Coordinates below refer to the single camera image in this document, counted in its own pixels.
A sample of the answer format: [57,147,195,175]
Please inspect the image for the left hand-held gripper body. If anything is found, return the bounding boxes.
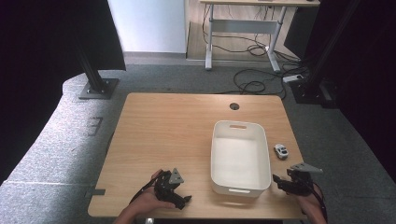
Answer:
[153,167,185,205]

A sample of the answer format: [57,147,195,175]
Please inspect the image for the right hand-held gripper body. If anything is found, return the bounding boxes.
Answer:
[286,162,323,197]

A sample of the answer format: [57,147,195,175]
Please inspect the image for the white toy car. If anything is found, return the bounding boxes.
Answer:
[273,143,290,161]

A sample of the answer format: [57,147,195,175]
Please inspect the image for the white plastic basket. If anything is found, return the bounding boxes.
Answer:
[210,119,273,199]

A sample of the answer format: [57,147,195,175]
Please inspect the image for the person's left hand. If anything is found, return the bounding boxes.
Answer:
[132,169,176,217]

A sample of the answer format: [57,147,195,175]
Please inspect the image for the person's right hand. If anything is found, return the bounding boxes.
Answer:
[295,186,327,224]

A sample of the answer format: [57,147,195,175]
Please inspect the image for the black metal stand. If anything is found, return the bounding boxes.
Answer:
[289,0,362,105]
[74,46,120,101]

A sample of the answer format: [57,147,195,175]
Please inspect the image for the white power strip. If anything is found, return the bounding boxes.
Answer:
[282,74,304,84]

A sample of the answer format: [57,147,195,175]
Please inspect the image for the black curtain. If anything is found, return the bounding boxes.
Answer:
[0,0,127,185]
[317,0,396,185]

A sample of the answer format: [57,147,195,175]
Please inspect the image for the white-legged wooden desk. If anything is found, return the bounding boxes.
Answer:
[199,0,321,73]

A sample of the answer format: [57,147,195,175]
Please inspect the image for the white panel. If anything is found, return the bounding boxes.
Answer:
[106,0,189,54]

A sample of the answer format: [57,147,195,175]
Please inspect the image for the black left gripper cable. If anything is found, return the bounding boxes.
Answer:
[129,177,163,205]

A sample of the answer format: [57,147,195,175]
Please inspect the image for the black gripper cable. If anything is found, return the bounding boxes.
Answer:
[129,177,163,205]
[306,178,329,222]

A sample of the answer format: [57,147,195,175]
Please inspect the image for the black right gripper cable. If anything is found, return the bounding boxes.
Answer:
[306,178,329,222]

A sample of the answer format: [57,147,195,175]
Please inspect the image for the black floor cables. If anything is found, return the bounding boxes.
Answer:
[214,43,309,101]

